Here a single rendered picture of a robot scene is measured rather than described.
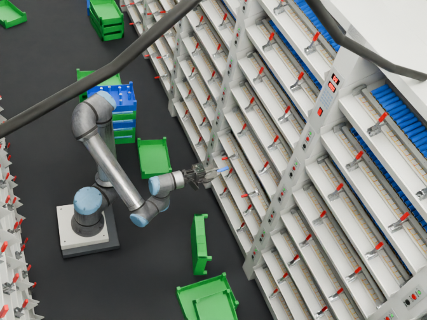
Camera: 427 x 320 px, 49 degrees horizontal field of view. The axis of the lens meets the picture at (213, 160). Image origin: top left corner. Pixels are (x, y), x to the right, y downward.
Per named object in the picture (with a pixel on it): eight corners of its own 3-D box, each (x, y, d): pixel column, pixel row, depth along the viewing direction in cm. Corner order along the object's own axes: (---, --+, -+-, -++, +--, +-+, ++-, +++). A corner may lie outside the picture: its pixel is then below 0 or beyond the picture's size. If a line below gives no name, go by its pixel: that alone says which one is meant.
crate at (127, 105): (89, 113, 299) (89, 105, 293) (86, 92, 311) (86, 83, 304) (136, 110, 307) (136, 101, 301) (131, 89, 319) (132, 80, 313)
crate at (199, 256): (193, 275, 273) (206, 275, 275) (197, 259, 258) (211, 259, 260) (190, 231, 292) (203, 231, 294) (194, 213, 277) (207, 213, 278)
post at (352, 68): (248, 280, 277) (366, 40, 146) (241, 266, 282) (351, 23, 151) (277, 271, 284) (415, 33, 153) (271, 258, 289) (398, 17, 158)
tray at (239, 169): (263, 224, 246) (261, 216, 238) (219, 141, 279) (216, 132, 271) (297, 207, 247) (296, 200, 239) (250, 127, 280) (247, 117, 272)
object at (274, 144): (283, 181, 217) (280, 166, 206) (231, 94, 250) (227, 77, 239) (321, 162, 218) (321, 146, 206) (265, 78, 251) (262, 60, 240)
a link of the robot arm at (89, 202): (68, 214, 262) (67, 197, 249) (89, 196, 273) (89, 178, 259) (88, 230, 259) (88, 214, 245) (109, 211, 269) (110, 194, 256)
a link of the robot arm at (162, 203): (145, 209, 244) (145, 194, 235) (159, 195, 251) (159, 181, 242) (159, 218, 241) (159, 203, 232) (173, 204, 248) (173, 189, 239)
